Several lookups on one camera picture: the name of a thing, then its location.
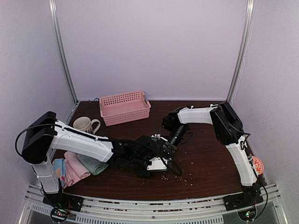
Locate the left circuit board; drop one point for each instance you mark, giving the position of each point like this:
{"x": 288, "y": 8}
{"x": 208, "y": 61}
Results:
{"x": 59, "y": 215}

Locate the left aluminium post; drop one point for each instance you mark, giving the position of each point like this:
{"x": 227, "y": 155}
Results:
{"x": 61, "y": 51}

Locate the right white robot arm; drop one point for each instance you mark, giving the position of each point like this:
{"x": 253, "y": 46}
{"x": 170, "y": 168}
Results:
{"x": 228, "y": 130}

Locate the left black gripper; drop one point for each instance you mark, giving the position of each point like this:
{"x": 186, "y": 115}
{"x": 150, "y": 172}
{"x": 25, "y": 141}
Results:
{"x": 144, "y": 174}

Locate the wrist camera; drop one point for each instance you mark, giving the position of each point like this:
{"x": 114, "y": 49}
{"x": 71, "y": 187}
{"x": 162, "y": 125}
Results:
{"x": 158, "y": 138}
{"x": 157, "y": 164}

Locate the pink plastic basket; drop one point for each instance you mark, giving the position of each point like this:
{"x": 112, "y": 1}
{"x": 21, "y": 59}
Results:
{"x": 124, "y": 107}

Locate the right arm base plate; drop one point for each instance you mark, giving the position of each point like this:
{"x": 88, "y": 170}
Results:
{"x": 241, "y": 200}

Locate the green rolled towel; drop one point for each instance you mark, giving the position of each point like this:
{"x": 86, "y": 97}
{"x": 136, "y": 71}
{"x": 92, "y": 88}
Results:
{"x": 93, "y": 165}

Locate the circuit board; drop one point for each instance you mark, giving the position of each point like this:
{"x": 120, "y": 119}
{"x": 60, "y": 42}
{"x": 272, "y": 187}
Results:
{"x": 247, "y": 215}
{"x": 59, "y": 215}

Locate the pink towel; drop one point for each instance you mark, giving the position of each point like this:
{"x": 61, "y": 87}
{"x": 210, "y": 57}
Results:
{"x": 75, "y": 170}

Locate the orange patterned coaster stack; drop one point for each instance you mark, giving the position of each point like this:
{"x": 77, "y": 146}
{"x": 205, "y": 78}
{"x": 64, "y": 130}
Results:
{"x": 258, "y": 165}

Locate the right aluminium post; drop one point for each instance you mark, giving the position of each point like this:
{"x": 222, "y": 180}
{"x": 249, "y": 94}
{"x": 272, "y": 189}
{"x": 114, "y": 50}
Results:
{"x": 247, "y": 27}

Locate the blue patterned towel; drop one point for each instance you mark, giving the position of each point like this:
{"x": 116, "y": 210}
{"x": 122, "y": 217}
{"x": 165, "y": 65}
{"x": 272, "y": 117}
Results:
{"x": 59, "y": 168}

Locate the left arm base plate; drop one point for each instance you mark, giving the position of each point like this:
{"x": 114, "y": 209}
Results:
{"x": 64, "y": 201}

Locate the right circuit board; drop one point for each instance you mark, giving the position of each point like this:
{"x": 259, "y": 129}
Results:
{"x": 247, "y": 215}

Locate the aluminium post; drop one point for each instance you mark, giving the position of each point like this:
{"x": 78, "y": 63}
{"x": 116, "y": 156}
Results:
{"x": 61, "y": 51}
{"x": 247, "y": 27}

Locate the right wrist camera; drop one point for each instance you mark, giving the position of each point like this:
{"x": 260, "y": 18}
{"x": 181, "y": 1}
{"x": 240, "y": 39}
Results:
{"x": 158, "y": 138}

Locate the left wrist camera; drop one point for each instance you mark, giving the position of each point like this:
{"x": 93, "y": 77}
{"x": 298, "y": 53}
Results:
{"x": 157, "y": 164}

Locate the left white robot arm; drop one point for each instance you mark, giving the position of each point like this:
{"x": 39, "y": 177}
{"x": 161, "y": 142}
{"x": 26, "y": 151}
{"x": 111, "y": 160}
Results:
{"x": 48, "y": 133}

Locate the patterned ceramic mug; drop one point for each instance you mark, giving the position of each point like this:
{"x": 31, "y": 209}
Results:
{"x": 87, "y": 125}

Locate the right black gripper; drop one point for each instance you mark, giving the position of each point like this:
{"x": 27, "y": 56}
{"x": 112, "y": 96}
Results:
{"x": 171, "y": 152}

